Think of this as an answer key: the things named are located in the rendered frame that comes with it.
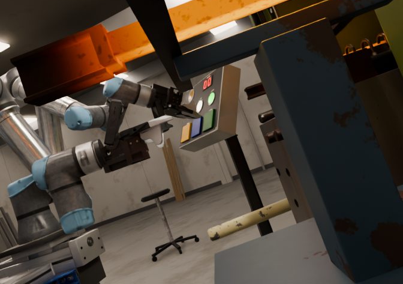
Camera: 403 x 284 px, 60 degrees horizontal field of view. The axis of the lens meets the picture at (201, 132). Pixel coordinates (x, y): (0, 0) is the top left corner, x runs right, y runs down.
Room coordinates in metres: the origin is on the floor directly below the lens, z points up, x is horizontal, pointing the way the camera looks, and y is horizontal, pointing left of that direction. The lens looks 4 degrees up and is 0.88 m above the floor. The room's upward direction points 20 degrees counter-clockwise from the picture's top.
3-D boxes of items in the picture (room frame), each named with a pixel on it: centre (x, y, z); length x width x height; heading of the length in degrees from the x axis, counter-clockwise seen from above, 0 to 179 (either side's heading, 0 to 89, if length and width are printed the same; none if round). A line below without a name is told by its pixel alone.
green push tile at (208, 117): (1.33, -0.05, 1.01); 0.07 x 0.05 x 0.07; 31
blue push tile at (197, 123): (1.42, 0.01, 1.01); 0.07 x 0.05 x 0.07; 31
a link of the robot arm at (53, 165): (0.84, 0.35, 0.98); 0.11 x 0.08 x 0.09; 96
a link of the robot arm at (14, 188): (1.31, 0.69, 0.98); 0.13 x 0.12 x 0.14; 150
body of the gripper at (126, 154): (0.86, 0.20, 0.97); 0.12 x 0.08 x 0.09; 96
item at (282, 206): (1.27, -0.12, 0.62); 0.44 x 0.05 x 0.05; 96
